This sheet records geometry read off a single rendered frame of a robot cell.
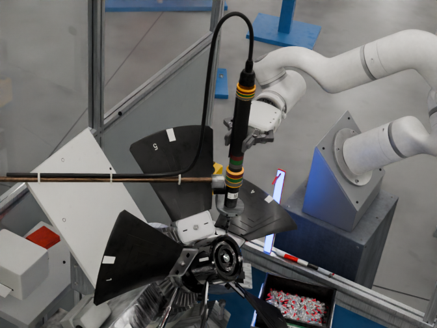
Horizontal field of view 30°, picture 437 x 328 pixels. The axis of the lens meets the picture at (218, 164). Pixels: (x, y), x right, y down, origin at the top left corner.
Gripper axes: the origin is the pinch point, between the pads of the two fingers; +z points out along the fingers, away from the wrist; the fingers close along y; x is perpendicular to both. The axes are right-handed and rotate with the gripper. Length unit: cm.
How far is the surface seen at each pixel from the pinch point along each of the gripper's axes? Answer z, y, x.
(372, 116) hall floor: -262, 27, -150
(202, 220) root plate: 5.3, 4.6, -23.9
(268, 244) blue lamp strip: -34, 0, -61
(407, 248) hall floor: -163, -27, -150
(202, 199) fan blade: 2.8, 6.5, -19.6
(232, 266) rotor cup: 9.4, -6.9, -30.4
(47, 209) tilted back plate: 26, 37, -22
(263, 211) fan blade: -17.4, -3.0, -33.6
